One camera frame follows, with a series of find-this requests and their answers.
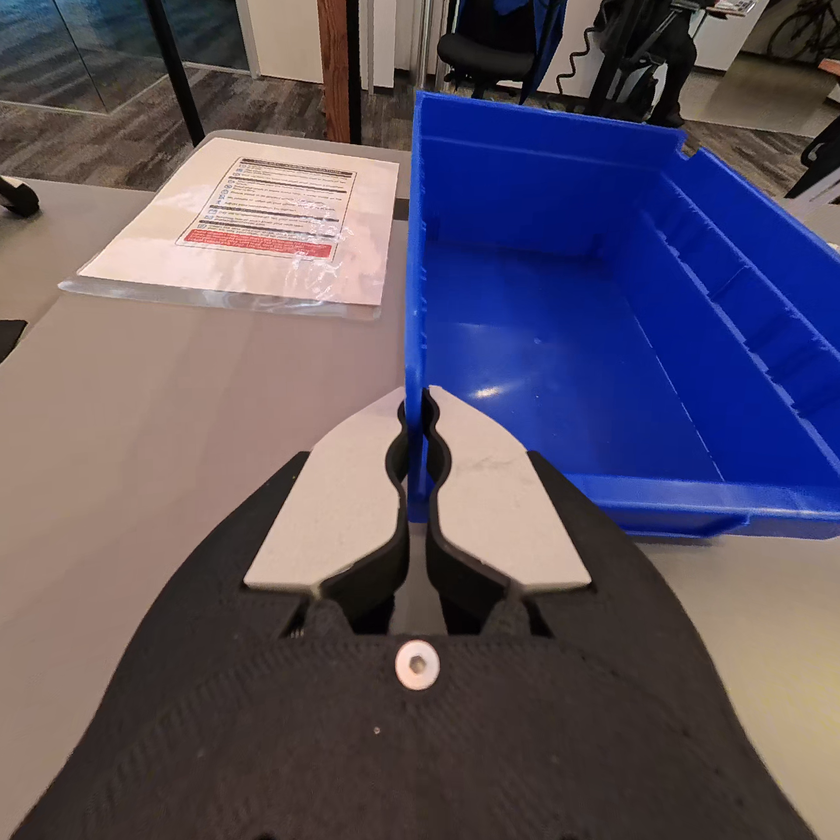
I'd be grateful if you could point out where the black coiled cable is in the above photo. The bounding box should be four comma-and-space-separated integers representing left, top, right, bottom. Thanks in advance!
556, 20, 595, 99

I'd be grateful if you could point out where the black office chair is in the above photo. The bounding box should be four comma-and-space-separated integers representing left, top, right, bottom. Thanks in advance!
436, 29, 536, 99

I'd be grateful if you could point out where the black rounded object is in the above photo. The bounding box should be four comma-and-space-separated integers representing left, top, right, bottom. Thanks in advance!
0, 176, 40, 217

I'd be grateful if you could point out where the black metal post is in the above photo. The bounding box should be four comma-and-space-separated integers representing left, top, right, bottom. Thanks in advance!
146, 0, 206, 147

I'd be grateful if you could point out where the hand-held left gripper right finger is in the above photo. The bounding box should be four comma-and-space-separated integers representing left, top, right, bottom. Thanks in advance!
420, 386, 593, 635

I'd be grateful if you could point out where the grey desk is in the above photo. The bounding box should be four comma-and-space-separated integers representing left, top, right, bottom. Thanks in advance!
0, 130, 840, 840

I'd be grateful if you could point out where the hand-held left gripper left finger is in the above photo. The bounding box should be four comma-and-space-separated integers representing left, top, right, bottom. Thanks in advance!
243, 386, 411, 635

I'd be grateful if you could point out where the laminated sheet with red label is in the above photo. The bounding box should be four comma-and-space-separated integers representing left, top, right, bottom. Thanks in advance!
58, 136, 401, 324

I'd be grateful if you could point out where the blue plastic bin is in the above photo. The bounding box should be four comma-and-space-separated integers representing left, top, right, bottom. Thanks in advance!
403, 90, 840, 540

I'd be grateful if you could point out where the wooden post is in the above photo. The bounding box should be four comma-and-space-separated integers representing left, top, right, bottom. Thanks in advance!
318, 0, 352, 142

